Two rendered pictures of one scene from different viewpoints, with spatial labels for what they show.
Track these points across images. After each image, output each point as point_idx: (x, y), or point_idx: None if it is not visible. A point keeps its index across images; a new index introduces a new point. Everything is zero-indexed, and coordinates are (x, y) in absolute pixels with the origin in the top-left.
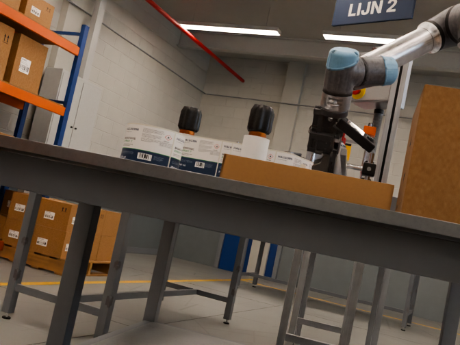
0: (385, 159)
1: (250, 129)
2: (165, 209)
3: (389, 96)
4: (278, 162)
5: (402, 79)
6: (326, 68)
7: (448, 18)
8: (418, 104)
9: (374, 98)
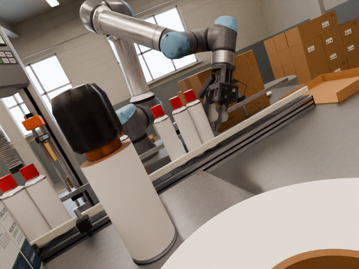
0: (67, 143)
1: (118, 136)
2: None
3: (29, 78)
4: (7, 226)
5: (20, 60)
6: (233, 32)
7: (110, 8)
8: (236, 61)
9: (13, 83)
